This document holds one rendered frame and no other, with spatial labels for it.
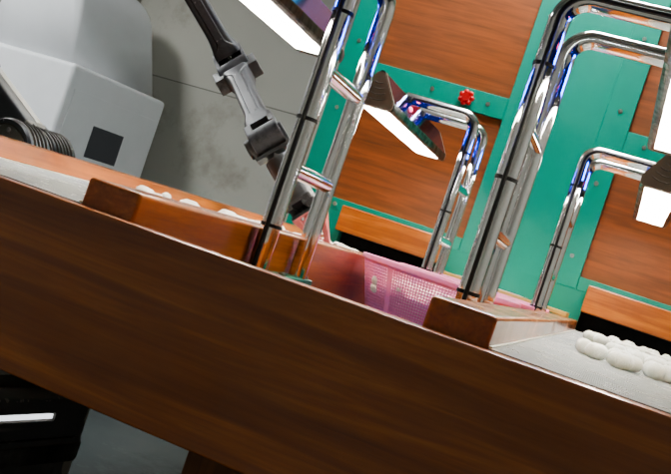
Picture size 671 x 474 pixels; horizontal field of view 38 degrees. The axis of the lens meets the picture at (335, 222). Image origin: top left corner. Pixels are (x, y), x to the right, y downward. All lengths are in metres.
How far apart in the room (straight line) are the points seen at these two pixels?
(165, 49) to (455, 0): 3.21
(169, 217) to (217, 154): 4.45
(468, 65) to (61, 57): 2.71
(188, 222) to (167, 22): 4.86
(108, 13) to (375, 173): 2.74
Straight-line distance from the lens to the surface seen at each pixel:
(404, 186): 2.66
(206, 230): 1.00
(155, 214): 0.89
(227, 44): 2.33
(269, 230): 1.11
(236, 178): 5.27
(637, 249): 2.59
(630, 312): 2.51
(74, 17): 5.00
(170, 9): 5.81
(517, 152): 1.06
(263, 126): 1.94
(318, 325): 0.77
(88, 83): 4.90
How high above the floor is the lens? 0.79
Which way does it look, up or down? level
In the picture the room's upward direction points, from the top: 19 degrees clockwise
